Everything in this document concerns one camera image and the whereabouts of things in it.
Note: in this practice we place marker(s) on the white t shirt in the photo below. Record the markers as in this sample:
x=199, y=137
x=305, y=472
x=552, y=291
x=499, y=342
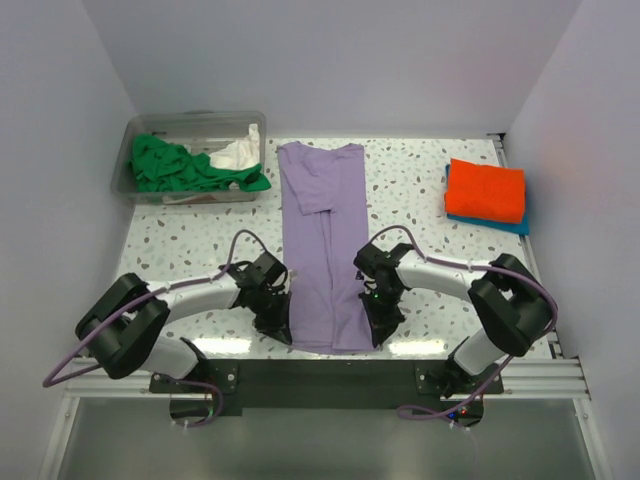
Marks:
x=240, y=154

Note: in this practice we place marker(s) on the orange folded t shirt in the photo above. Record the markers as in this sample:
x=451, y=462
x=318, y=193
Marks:
x=487, y=190

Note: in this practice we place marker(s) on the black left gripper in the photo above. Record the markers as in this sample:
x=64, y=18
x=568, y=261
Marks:
x=278, y=325

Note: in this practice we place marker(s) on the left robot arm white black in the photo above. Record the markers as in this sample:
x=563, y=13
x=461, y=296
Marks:
x=122, y=331

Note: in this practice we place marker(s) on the purple t shirt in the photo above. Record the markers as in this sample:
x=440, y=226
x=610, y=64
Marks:
x=325, y=223

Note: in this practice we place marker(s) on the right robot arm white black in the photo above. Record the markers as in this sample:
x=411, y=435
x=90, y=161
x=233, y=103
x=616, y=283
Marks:
x=514, y=310

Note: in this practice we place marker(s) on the green t shirt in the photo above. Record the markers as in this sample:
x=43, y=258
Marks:
x=162, y=167

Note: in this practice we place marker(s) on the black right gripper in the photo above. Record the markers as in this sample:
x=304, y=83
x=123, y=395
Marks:
x=382, y=325

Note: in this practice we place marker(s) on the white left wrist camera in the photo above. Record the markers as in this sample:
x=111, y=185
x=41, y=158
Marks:
x=292, y=275

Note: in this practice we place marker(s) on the teal folded t shirt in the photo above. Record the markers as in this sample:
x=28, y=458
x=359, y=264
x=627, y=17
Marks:
x=510, y=226

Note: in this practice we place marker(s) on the clear plastic bin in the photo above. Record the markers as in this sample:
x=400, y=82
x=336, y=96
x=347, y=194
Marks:
x=202, y=132

